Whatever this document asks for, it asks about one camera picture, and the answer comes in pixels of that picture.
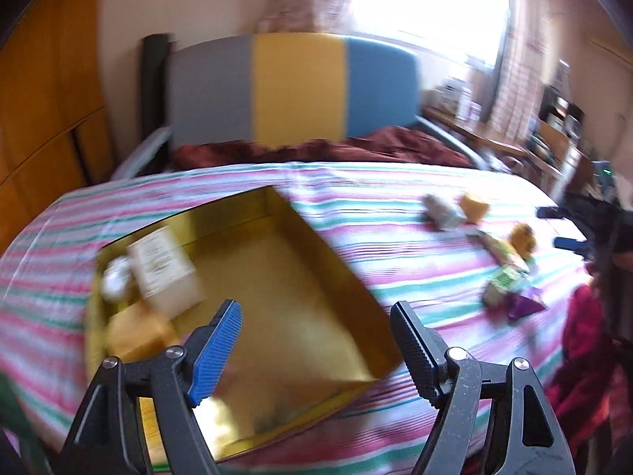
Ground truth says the dark red blanket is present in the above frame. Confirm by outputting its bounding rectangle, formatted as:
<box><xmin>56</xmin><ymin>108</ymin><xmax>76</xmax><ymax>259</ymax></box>
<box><xmin>171</xmin><ymin>126</ymin><xmax>476</xmax><ymax>169</ymax></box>

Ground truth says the gold tin box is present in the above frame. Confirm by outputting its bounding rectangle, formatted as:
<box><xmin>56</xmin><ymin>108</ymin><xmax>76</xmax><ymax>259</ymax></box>
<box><xmin>84</xmin><ymin>185</ymin><xmax>404</xmax><ymax>463</ymax></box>

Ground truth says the green white tube packet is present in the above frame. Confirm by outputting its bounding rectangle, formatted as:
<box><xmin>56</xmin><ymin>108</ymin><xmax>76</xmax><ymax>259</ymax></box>
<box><xmin>465</xmin><ymin>230</ymin><xmax>532</xmax><ymax>310</ymax></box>

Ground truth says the yellow sponge block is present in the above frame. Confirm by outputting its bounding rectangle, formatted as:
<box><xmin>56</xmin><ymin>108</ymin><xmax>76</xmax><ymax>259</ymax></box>
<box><xmin>460</xmin><ymin>192</ymin><xmax>491</xmax><ymax>223</ymax></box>

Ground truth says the white sock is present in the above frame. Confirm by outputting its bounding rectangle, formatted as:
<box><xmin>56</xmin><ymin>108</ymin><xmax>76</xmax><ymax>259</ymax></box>
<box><xmin>101</xmin><ymin>256</ymin><xmax>136</xmax><ymax>302</ymax></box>

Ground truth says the person's red clothing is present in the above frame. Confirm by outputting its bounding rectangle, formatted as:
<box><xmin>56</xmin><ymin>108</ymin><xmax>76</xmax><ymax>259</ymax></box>
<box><xmin>544</xmin><ymin>282</ymin><xmax>633</xmax><ymax>456</ymax></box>

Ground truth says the yellow sock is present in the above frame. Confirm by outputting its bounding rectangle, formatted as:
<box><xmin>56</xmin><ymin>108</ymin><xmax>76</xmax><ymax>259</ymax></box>
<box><xmin>509</xmin><ymin>224</ymin><xmax>539</xmax><ymax>260</ymax></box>

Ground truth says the white cardboard box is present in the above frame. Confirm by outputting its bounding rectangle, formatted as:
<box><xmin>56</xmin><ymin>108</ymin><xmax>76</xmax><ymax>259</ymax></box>
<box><xmin>438</xmin><ymin>76</ymin><xmax>476</xmax><ymax>117</ymax></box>

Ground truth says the cluttered storage shelf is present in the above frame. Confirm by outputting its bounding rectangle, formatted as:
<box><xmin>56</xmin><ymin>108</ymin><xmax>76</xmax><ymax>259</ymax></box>
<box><xmin>527</xmin><ymin>84</ymin><xmax>601</xmax><ymax>194</ymax></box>

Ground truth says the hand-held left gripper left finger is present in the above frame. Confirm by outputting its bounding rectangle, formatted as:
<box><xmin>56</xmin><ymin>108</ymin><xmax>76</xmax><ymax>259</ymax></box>
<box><xmin>59</xmin><ymin>299</ymin><xmax>244</xmax><ymax>475</ymax></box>

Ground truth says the window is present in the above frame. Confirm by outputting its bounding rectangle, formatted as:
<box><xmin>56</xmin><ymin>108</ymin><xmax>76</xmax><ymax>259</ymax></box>
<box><xmin>346</xmin><ymin>0</ymin><xmax>512</xmax><ymax>67</ymax></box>

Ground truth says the grey sock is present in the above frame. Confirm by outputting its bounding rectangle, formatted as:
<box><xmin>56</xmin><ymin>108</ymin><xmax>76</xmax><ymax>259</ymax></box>
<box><xmin>423</xmin><ymin>193</ymin><xmax>468</xmax><ymax>232</ymax></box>

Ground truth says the yellow package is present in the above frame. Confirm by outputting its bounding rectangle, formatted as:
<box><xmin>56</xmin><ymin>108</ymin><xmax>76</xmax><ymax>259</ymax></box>
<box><xmin>106</xmin><ymin>304</ymin><xmax>181</xmax><ymax>362</ymax></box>

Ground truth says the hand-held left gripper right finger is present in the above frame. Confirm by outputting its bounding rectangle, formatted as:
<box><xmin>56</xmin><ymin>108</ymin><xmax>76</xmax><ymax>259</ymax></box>
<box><xmin>390</xmin><ymin>301</ymin><xmax>577</xmax><ymax>475</ymax></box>

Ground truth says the grey bed side rail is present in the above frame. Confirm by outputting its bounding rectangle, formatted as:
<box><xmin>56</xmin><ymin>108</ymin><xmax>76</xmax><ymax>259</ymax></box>
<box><xmin>111</xmin><ymin>126</ymin><xmax>174</xmax><ymax>181</ymax></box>
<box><xmin>415</xmin><ymin>115</ymin><xmax>490</xmax><ymax>170</ymax></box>

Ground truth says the wooden wardrobe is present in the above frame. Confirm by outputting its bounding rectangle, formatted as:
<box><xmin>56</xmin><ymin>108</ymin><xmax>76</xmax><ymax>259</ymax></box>
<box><xmin>0</xmin><ymin>0</ymin><xmax>117</xmax><ymax>243</ymax></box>

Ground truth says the purple packet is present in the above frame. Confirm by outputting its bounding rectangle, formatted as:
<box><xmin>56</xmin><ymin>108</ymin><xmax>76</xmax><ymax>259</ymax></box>
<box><xmin>507</xmin><ymin>284</ymin><xmax>547</xmax><ymax>320</ymax></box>

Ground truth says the wooden desk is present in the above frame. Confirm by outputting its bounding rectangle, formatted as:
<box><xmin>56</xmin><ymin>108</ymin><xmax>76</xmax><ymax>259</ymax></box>
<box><xmin>423</xmin><ymin>104</ymin><xmax>565</xmax><ymax>179</ymax></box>

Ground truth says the grey yellow blue headboard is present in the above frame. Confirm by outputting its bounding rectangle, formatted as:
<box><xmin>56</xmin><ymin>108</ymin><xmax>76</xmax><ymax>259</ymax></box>
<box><xmin>165</xmin><ymin>32</ymin><xmax>421</xmax><ymax>152</ymax></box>

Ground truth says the beige carton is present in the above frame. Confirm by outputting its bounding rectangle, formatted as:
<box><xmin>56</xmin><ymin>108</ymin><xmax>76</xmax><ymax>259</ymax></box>
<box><xmin>126</xmin><ymin>226</ymin><xmax>207</xmax><ymax>316</ymax></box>

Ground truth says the striped bed sheet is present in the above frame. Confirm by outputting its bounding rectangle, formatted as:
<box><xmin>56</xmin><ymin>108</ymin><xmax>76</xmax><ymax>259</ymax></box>
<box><xmin>0</xmin><ymin>161</ymin><xmax>601</xmax><ymax>475</ymax></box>

